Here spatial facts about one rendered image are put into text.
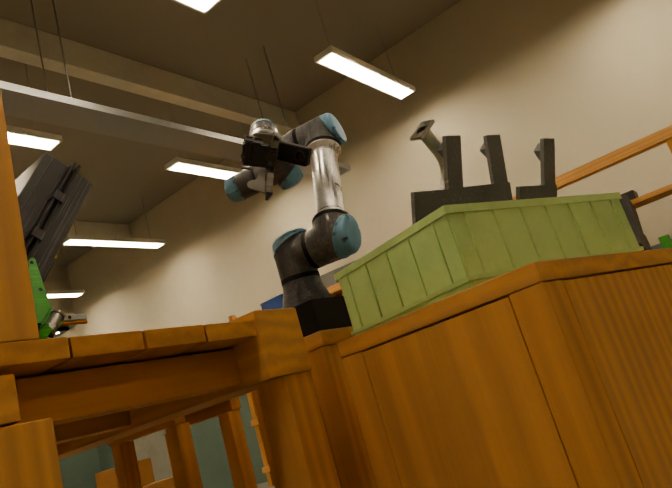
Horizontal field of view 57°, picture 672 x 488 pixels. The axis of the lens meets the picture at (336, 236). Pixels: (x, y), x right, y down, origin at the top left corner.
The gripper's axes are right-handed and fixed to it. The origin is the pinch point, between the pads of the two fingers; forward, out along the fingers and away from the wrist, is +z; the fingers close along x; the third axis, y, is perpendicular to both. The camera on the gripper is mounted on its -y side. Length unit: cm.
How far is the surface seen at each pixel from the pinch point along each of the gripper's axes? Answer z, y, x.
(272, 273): -643, -61, -342
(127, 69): -533, 125, -75
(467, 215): 23.5, -37.2, 2.8
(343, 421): 13, -24, -57
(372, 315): 13.1, -25.7, -27.3
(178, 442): -8, 15, -85
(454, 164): 5.8, -38.6, 8.2
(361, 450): 16, -29, -63
